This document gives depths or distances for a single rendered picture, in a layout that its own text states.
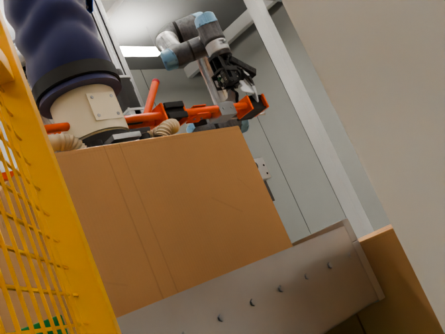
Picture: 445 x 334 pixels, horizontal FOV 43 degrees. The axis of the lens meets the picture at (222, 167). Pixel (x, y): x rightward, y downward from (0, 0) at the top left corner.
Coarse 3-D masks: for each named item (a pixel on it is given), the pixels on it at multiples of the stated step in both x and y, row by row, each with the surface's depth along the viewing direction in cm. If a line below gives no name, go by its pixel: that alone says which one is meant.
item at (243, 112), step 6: (246, 96) 182; (258, 96) 187; (264, 96) 188; (240, 102) 184; (246, 102) 183; (252, 102) 185; (258, 102) 186; (264, 102) 187; (246, 108) 183; (252, 108) 181; (258, 108) 184; (264, 108) 186; (240, 114) 185; (246, 114) 185; (252, 114) 187; (258, 114) 190
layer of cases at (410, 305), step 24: (360, 240) 164; (384, 240) 142; (384, 264) 143; (408, 264) 139; (384, 288) 144; (408, 288) 140; (360, 312) 150; (384, 312) 145; (408, 312) 141; (432, 312) 136
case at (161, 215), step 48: (144, 144) 129; (192, 144) 139; (240, 144) 150; (0, 192) 122; (96, 192) 116; (144, 192) 124; (192, 192) 132; (240, 192) 142; (96, 240) 112; (144, 240) 119; (192, 240) 126; (240, 240) 135; (288, 240) 145; (144, 288) 114
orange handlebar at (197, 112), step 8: (240, 104) 181; (160, 112) 159; (192, 112) 166; (200, 112) 169; (208, 112) 170; (216, 112) 174; (128, 120) 151; (136, 120) 153; (144, 120) 155; (152, 120) 157; (192, 120) 170; (200, 120) 174; (48, 128) 135; (56, 128) 136; (64, 128) 138
